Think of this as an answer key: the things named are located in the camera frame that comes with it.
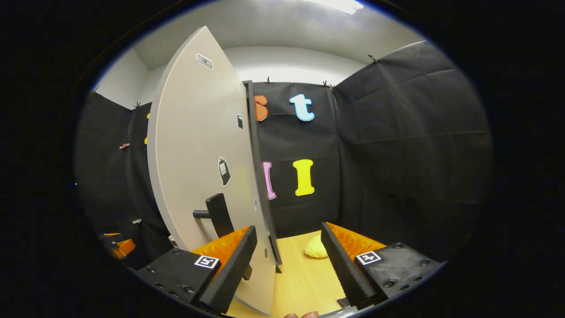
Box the black cabinet door handle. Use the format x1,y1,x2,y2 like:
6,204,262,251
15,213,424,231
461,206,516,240
193,193,253,281

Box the beige cabinet door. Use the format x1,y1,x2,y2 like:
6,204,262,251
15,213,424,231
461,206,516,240
147,26,278,315

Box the long ceiling light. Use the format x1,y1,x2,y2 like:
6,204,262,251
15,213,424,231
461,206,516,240
309,0,365,15

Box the black backdrop cloth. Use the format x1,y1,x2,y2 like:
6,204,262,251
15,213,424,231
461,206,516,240
74,41,494,270

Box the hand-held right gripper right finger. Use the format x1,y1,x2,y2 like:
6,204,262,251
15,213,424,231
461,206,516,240
320,222,444,310

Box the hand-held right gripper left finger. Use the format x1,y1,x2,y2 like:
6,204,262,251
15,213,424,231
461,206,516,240
137,225,258,315

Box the yellow lumpy object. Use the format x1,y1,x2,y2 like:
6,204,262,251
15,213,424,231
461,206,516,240
304,235,329,259

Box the dark grey cabinet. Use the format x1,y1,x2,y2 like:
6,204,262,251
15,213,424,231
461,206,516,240
242,79,284,273

